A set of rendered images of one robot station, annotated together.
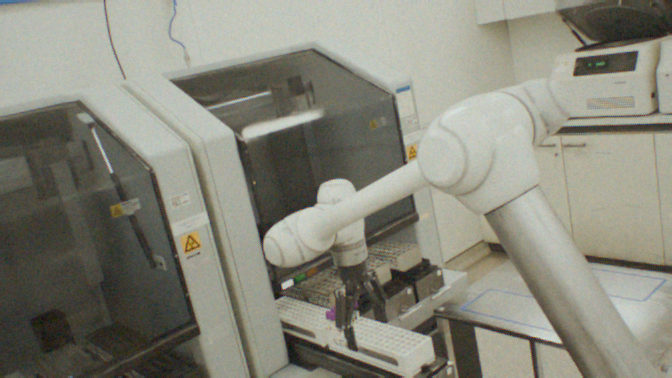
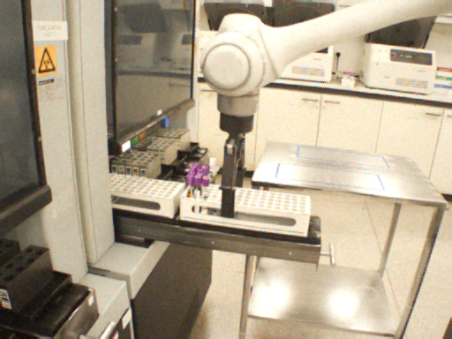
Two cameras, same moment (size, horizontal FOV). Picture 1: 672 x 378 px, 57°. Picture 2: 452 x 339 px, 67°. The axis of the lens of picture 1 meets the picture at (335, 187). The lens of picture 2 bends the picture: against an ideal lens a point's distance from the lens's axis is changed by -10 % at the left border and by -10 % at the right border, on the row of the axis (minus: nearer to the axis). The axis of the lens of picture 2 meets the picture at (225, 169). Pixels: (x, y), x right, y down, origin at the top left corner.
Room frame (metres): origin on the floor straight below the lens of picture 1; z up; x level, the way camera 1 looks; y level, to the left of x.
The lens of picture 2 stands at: (0.88, 0.53, 1.24)
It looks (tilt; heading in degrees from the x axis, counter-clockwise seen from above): 20 degrees down; 320
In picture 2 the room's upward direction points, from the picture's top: 3 degrees clockwise
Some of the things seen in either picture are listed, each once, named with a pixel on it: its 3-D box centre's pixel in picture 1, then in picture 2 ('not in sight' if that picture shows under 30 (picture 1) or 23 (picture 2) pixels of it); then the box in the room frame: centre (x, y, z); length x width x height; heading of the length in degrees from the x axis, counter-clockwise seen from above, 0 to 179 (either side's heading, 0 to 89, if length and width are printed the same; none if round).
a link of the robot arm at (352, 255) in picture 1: (349, 251); (237, 101); (1.49, 0.00, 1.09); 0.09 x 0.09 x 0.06
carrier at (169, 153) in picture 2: (376, 276); (168, 154); (1.89, -0.07, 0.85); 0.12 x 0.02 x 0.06; 128
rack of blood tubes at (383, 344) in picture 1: (377, 344); (245, 208); (1.46, -0.02, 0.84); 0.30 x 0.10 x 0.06; 39
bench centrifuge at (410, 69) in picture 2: not in sight; (397, 48); (2.39, -2.62, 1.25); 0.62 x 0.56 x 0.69; 129
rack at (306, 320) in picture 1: (303, 321); (124, 194); (1.71, 0.17, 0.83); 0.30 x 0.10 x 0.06; 39
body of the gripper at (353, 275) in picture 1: (354, 277); (236, 133); (1.49, 0.00, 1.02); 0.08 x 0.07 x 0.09; 129
